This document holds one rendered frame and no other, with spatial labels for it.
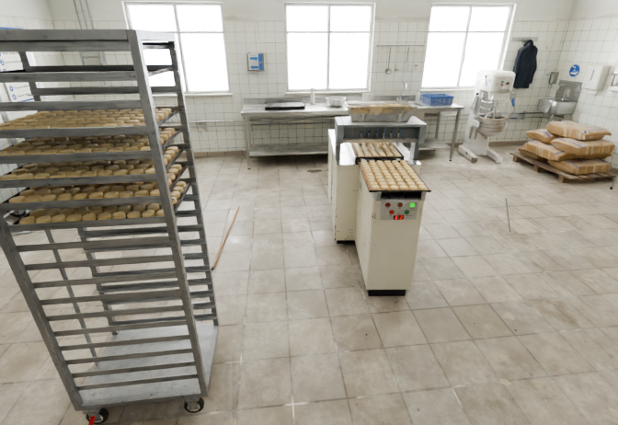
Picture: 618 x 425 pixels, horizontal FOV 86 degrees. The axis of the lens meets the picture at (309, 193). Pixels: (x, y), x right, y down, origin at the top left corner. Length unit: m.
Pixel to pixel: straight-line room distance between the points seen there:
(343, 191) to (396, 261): 0.80
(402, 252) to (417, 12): 4.43
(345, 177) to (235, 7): 3.58
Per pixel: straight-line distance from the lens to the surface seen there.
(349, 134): 2.87
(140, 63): 1.26
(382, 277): 2.59
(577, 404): 2.56
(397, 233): 2.40
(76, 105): 1.39
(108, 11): 6.14
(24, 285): 1.79
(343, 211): 3.03
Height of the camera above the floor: 1.77
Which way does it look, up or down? 24 degrees down
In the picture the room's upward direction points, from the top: straight up
